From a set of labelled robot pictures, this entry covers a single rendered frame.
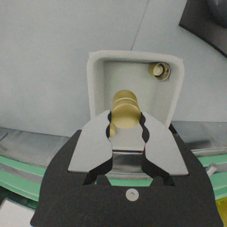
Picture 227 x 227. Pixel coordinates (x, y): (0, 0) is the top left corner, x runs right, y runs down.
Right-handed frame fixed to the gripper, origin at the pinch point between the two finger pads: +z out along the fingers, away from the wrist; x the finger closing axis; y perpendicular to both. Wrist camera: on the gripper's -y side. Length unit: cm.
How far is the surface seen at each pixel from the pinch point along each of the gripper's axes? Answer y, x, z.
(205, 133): 11.4, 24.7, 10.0
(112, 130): 11.1, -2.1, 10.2
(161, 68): -4.1, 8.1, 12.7
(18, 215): 39, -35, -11
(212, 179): 13.1, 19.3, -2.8
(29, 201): 42, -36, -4
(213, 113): 8.3, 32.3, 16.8
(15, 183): 22.3, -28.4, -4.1
